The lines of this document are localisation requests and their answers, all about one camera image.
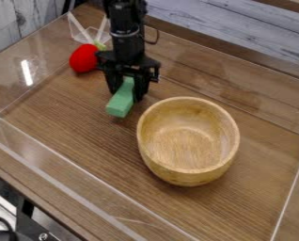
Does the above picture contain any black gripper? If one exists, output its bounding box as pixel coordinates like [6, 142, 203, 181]
[97, 51, 161, 102]

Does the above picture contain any green rectangular block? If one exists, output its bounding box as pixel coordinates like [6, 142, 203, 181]
[106, 77, 135, 118]

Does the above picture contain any brown wooden bowl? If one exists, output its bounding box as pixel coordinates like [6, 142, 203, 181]
[138, 97, 241, 186]

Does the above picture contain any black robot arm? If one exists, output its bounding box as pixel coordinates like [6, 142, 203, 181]
[97, 0, 161, 102]

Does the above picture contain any red plush strawberry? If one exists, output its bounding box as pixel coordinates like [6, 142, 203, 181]
[70, 41, 107, 73]

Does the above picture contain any black metal table leg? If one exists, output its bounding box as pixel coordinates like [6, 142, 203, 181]
[17, 197, 34, 233]

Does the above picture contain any clear acrylic tray wall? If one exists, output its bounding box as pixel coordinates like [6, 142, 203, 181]
[0, 18, 299, 241]

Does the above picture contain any black cable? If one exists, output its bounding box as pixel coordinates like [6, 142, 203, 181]
[0, 215, 19, 241]

